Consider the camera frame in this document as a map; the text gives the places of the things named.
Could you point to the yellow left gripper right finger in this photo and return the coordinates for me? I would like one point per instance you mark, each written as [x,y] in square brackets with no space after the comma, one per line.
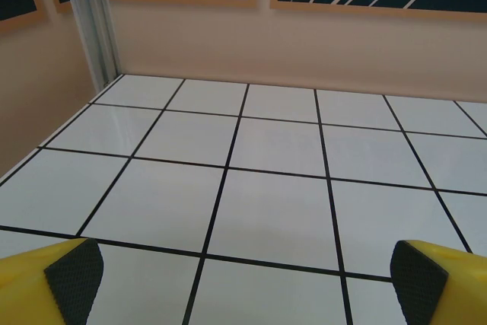
[464,294]

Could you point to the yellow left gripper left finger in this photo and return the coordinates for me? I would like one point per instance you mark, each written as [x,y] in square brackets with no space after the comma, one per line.
[23,290]

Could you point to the aluminium corner post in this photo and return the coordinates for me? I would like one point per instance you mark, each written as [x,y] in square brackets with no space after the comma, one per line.
[95,16]

